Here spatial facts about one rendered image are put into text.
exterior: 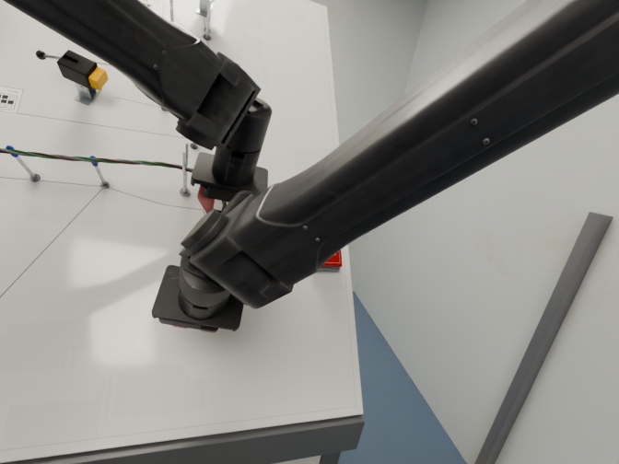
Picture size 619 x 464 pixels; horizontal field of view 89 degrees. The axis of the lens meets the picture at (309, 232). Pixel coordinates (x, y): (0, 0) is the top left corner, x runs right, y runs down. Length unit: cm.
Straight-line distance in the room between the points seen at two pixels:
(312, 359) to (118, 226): 39
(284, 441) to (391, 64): 260
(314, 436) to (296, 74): 76
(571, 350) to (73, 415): 142
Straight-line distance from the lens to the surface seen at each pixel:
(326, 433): 62
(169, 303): 41
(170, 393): 56
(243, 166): 42
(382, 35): 281
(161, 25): 28
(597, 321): 144
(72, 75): 69
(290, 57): 89
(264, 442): 59
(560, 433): 158
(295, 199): 20
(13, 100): 74
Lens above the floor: 131
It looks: 16 degrees down
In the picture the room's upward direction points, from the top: 11 degrees clockwise
